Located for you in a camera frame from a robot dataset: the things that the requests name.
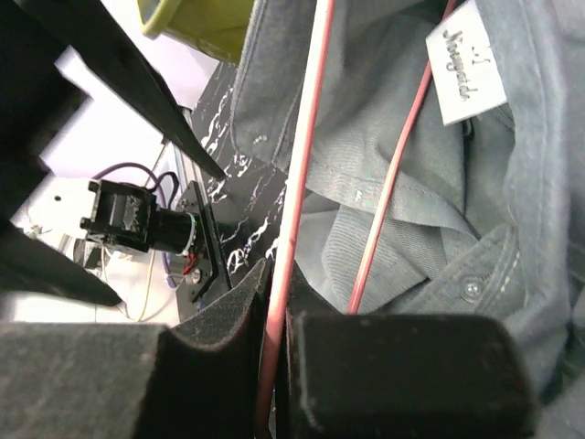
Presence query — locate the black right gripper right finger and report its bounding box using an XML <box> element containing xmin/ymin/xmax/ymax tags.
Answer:
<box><xmin>273</xmin><ymin>271</ymin><xmax>537</xmax><ymax>438</ymax></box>

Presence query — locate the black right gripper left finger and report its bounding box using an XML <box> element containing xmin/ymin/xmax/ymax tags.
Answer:
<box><xmin>1</xmin><ymin>260</ymin><xmax>270</xmax><ymax>438</ymax></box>

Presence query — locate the pink wire hanger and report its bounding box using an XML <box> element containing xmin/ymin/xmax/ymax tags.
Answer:
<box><xmin>232</xmin><ymin>1</ymin><xmax>464</xmax><ymax>438</ymax></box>

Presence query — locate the grey shirt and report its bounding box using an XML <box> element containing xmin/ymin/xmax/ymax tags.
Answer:
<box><xmin>258</xmin><ymin>1</ymin><xmax>584</xmax><ymax>438</ymax></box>

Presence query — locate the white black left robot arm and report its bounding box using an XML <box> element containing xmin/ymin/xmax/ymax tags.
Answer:
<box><xmin>1</xmin><ymin>1</ymin><xmax>223</xmax><ymax>306</ymax></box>

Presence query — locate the olive green laundry basket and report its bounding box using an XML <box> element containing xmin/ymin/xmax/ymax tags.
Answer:
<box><xmin>136</xmin><ymin>0</ymin><xmax>253</xmax><ymax>64</ymax></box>

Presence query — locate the beige cable on floor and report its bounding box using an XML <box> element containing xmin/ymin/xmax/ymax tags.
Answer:
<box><xmin>100</xmin><ymin>246</ymin><xmax>159</xmax><ymax>322</ymax></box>

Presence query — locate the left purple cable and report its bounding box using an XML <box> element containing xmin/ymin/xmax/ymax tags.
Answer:
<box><xmin>90</xmin><ymin>162</ymin><xmax>184</xmax><ymax>289</ymax></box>

